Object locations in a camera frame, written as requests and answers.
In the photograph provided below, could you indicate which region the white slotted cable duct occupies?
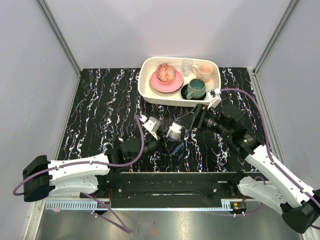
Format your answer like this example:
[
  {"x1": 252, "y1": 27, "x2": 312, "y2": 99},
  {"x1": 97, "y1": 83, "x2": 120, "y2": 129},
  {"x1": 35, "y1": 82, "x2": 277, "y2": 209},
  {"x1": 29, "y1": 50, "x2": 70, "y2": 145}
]
[{"x1": 45, "y1": 200, "x2": 232, "y2": 212}]

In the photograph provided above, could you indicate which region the cream plate under pink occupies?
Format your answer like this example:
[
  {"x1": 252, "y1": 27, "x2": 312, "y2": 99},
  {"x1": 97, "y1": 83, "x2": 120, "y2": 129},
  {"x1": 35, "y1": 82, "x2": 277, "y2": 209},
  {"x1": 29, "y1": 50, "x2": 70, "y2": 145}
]
[{"x1": 149, "y1": 84, "x2": 181, "y2": 97}]

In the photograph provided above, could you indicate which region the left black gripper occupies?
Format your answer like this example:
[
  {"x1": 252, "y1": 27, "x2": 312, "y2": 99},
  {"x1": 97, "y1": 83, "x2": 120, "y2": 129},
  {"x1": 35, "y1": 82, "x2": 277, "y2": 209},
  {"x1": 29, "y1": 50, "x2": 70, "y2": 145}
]
[{"x1": 131, "y1": 130, "x2": 182, "y2": 165}]

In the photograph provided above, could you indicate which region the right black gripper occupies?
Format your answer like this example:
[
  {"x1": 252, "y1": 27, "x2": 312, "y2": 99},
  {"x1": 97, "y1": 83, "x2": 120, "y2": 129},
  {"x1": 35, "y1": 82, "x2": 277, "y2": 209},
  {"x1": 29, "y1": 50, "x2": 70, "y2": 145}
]
[{"x1": 174, "y1": 102, "x2": 232, "y2": 138}]

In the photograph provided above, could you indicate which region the clear drinking glass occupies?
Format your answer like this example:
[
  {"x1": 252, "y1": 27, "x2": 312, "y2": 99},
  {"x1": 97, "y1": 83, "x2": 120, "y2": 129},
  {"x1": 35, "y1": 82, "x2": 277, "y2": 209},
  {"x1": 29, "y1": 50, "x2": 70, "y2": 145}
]
[{"x1": 181, "y1": 58, "x2": 193, "y2": 77}]

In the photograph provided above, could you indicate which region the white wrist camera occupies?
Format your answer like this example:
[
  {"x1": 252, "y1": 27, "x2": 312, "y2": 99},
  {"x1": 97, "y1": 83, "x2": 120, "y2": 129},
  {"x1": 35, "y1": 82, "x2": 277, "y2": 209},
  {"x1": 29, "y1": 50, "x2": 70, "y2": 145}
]
[
  {"x1": 207, "y1": 88, "x2": 221, "y2": 109},
  {"x1": 140, "y1": 115, "x2": 161, "y2": 133}
]

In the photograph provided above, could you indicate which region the blue pill organizer box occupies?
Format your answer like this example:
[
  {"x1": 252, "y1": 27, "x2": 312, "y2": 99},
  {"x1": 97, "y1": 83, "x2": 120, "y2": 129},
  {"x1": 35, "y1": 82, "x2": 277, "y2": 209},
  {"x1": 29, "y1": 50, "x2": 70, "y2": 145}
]
[{"x1": 169, "y1": 143, "x2": 184, "y2": 156}]

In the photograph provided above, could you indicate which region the purple cable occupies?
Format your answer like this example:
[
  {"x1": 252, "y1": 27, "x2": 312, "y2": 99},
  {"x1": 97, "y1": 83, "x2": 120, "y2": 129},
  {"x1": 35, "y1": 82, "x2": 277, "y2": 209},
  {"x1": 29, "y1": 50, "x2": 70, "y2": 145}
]
[
  {"x1": 217, "y1": 87, "x2": 320, "y2": 230},
  {"x1": 12, "y1": 114, "x2": 132, "y2": 234}
]

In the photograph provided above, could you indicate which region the white rectangular dish tub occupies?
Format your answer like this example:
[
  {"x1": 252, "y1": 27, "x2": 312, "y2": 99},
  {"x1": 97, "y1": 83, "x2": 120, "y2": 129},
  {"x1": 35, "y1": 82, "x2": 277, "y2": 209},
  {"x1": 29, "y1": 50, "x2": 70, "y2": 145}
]
[{"x1": 138, "y1": 56, "x2": 222, "y2": 107}]

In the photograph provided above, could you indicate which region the orange patterned bowl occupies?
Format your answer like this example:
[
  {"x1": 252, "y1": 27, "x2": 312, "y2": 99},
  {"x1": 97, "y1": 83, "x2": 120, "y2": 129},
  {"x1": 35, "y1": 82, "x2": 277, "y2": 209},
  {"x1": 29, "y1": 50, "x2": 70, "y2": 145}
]
[{"x1": 155, "y1": 63, "x2": 176, "y2": 84}]

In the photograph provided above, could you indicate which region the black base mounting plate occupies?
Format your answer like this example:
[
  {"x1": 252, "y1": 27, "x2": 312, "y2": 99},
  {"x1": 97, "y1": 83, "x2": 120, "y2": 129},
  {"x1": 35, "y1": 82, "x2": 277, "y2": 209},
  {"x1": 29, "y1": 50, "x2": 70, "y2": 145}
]
[{"x1": 94, "y1": 172, "x2": 258, "y2": 210}]

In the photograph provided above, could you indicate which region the black saucer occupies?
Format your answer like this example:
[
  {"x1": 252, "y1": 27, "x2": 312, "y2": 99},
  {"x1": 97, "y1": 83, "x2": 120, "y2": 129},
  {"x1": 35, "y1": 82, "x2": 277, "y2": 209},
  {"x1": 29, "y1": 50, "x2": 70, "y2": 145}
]
[{"x1": 180, "y1": 84, "x2": 207, "y2": 101}]

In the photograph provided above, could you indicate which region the green ceramic mug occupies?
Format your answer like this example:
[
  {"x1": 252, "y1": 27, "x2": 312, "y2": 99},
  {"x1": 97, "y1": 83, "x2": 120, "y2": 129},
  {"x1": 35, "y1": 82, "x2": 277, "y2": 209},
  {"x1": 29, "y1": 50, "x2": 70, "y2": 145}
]
[{"x1": 186, "y1": 78, "x2": 206, "y2": 100}]

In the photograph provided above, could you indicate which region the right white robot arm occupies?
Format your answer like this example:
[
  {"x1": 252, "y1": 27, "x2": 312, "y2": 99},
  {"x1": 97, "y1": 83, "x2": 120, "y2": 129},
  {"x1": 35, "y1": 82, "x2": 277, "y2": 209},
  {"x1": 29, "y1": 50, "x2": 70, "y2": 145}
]
[{"x1": 170, "y1": 104, "x2": 320, "y2": 234}]

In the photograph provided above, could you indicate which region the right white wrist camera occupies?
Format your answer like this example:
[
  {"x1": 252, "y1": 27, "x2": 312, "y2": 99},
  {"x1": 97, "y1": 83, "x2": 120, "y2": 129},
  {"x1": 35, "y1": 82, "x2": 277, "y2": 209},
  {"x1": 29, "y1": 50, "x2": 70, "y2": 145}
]
[{"x1": 207, "y1": 88, "x2": 221, "y2": 109}]

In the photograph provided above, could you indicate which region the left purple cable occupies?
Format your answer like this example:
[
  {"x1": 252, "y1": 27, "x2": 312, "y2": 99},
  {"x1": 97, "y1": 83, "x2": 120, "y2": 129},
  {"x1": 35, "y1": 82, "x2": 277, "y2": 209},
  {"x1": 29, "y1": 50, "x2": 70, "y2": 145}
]
[{"x1": 12, "y1": 114, "x2": 132, "y2": 234}]

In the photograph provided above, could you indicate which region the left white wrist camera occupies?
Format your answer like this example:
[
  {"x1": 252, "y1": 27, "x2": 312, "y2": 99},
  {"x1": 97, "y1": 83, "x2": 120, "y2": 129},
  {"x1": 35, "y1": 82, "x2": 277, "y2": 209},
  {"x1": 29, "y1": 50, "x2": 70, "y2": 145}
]
[{"x1": 140, "y1": 115, "x2": 161, "y2": 133}]

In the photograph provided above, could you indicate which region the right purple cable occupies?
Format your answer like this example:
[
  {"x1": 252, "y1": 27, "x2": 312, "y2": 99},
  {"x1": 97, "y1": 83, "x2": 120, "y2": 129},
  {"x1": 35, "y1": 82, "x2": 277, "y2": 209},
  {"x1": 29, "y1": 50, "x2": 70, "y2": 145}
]
[{"x1": 217, "y1": 87, "x2": 320, "y2": 230}]

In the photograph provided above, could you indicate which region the white pill bottle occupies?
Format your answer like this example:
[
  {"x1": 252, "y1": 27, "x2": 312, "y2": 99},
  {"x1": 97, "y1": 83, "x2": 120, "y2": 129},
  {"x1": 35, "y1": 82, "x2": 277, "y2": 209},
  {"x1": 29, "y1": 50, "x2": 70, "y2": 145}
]
[{"x1": 166, "y1": 122, "x2": 183, "y2": 140}]

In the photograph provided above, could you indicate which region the pink ceramic mug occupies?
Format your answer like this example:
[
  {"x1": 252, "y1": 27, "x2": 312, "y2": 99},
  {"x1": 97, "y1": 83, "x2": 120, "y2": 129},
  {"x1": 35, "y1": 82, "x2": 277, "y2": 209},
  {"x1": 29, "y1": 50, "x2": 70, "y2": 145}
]
[{"x1": 192, "y1": 63, "x2": 213, "y2": 83}]

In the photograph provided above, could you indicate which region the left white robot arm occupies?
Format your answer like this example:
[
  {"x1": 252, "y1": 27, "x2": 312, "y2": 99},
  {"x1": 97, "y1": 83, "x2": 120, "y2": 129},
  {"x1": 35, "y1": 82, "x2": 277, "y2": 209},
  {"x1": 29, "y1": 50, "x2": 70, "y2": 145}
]
[{"x1": 22, "y1": 130, "x2": 183, "y2": 202}]

